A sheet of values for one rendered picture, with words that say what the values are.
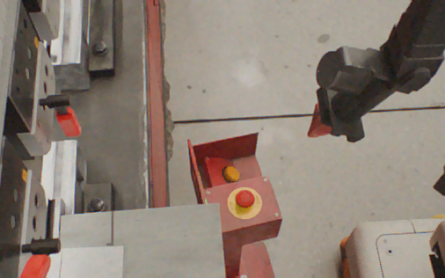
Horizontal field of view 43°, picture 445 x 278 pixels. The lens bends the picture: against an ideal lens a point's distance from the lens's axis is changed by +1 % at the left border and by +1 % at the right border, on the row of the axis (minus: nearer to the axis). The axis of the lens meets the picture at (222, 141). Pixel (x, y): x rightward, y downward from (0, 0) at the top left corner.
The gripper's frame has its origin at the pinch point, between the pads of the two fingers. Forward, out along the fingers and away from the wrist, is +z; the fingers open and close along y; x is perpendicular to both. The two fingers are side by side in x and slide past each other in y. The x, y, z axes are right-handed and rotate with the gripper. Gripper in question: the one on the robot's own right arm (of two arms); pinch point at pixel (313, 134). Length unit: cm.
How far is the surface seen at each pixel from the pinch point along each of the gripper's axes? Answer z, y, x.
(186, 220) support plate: 10.3, 15.2, -21.1
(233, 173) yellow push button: 30.1, -5.7, 0.3
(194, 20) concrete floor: 98, -114, 28
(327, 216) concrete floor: 78, -21, 66
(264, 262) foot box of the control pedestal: 88, -5, 44
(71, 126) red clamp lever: 0.3, 7.1, -43.1
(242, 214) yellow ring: 24.9, 6.3, -1.5
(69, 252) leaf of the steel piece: 18.7, 19.3, -38.0
